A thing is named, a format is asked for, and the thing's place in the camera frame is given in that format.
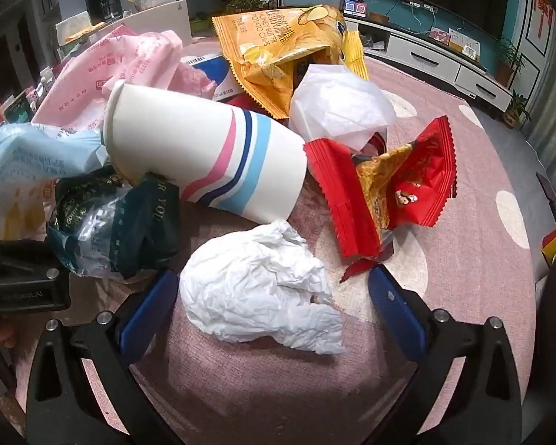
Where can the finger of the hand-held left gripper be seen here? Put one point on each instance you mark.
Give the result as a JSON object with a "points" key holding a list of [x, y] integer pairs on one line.
{"points": [[23, 287]]}

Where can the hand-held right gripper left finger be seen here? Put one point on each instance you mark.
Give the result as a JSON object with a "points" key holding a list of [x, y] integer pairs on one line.
{"points": [[148, 315]]}

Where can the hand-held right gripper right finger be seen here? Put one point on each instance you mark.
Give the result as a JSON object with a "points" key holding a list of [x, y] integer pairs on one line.
{"points": [[394, 306]]}

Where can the dark green plastic bag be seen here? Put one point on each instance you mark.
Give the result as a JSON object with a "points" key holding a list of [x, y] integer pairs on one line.
{"points": [[120, 227]]}

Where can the white tissue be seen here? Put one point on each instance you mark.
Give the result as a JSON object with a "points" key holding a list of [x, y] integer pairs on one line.
{"points": [[250, 287]]}

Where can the red snack wrapper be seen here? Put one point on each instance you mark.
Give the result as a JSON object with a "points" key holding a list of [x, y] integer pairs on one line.
{"points": [[343, 185]]}

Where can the pink printed plastic package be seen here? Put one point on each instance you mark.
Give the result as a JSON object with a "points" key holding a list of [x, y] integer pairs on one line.
{"points": [[120, 65]]}

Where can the pink dotted rug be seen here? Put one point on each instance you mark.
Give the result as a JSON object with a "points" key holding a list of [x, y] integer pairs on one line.
{"points": [[468, 250]]}

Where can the light blue printed package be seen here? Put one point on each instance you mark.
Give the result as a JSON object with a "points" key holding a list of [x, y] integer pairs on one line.
{"points": [[18, 162]]}

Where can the white striped paper cup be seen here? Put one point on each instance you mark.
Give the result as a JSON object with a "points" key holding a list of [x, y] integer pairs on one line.
{"points": [[190, 148]]}

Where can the dark flat object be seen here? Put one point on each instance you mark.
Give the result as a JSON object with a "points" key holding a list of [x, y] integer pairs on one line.
{"points": [[549, 194]]}

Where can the white crumpled plastic wrapper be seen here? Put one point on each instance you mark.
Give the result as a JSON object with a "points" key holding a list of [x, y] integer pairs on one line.
{"points": [[338, 102]]}

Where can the small potted plant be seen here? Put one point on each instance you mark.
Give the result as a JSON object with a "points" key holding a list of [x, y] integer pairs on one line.
{"points": [[516, 109]]}

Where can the blue white box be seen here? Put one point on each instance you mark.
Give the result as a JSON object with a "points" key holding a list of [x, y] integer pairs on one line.
{"points": [[211, 72]]}

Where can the white tv cabinet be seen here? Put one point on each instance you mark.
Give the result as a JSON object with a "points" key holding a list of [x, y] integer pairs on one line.
{"points": [[421, 51]]}

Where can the yellow white box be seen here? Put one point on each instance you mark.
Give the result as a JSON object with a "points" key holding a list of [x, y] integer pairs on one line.
{"points": [[463, 44]]}

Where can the tall potted plant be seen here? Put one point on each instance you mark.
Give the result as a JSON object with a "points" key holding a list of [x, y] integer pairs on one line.
{"points": [[507, 55]]}

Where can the red patterned packet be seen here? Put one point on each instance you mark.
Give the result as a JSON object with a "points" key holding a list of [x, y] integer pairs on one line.
{"points": [[439, 35]]}

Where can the yellow chip bag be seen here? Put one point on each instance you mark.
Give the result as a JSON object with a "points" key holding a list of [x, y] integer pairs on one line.
{"points": [[259, 41]]}

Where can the small sign stand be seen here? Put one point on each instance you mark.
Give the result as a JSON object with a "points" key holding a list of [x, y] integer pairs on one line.
{"points": [[356, 8]]}

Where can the plant in dark basket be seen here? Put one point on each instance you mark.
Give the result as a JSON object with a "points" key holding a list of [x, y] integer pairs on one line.
{"points": [[245, 4]]}

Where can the red paper wall decoration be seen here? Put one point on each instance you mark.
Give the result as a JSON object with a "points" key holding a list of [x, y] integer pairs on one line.
{"points": [[544, 9]]}

